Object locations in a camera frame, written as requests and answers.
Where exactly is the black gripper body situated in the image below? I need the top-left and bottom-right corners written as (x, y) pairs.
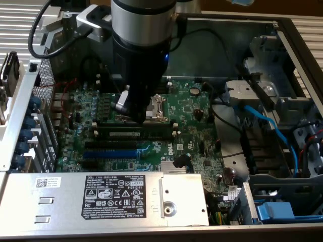
top-left (113, 37), bottom-right (170, 98)

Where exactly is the green RAM stick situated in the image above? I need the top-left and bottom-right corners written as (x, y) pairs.
top-left (97, 125), bottom-right (175, 138)

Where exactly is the black RAM slot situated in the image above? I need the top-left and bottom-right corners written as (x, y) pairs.
top-left (92, 130), bottom-right (180, 142)
top-left (96, 73), bottom-right (172, 88)
top-left (91, 120), bottom-right (179, 129)
top-left (96, 80), bottom-right (174, 94)

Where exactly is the metal CPU socket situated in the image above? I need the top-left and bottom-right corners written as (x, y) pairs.
top-left (115, 93), bottom-right (170, 124)

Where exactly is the green Dell motherboard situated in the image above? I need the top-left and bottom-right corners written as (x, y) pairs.
top-left (51, 79), bottom-right (243, 225)

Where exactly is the long black expansion slot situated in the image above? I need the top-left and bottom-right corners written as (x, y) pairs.
top-left (84, 140), bottom-right (137, 150)

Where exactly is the blue expansion slot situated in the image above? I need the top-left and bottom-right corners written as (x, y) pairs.
top-left (83, 150), bottom-right (141, 159)

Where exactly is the silver chipset heatsink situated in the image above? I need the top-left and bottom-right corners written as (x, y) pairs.
top-left (160, 161), bottom-right (195, 174)

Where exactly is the black motherboard power connector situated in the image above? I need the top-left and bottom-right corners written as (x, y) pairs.
top-left (173, 154), bottom-right (191, 168)

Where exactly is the open grey PC case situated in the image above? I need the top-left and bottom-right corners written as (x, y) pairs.
top-left (0, 6), bottom-right (323, 242)

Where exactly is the blue card retention clip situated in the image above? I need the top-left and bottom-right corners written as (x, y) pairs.
top-left (23, 117), bottom-right (37, 131)
top-left (15, 141), bottom-right (30, 154)
top-left (28, 97), bottom-right (42, 111)
top-left (11, 154), bottom-right (26, 167)
top-left (19, 130), bottom-right (34, 142)

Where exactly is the black power supply label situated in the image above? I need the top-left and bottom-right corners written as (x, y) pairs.
top-left (81, 175), bottom-right (147, 219)

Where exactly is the white QR code sticker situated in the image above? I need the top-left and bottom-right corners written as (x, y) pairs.
top-left (35, 177), bottom-right (62, 189)

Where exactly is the black part on rack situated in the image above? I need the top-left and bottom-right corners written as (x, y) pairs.
top-left (0, 51), bottom-right (21, 98)

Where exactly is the silver power supply unit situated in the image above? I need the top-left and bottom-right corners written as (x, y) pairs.
top-left (0, 172), bottom-right (210, 227)

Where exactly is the grey metal disk bay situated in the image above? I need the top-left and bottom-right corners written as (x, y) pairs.
top-left (224, 35), bottom-right (323, 177)

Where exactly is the blue plastic latch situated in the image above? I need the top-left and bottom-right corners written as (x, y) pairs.
top-left (256, 201), bottom-right (323, 225)

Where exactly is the thick black looped wire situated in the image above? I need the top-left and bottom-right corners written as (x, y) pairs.
top-left (80, 56), bottom-right (101, 79)

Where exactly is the thin red wire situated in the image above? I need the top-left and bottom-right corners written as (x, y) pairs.
top-left (40, 78), bottom-right (78, 119)

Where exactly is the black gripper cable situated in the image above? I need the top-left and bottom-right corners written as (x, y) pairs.
top-left (170, 14), bottom-right (189, 52)

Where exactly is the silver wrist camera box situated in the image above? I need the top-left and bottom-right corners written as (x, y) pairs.
top-left (76, 5), bottom-right (113, 42)

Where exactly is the black wire with plug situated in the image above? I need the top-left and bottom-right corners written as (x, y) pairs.
top-left (176, 27), bottom-right (243, 74)

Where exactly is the black flat disk wire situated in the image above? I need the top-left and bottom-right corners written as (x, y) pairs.
top-left (236, 64), bottom-right (276, 108)

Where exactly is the blue SATA wire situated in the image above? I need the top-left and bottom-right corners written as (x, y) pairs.
top-left (233, 102), bottom-right (300, 173)

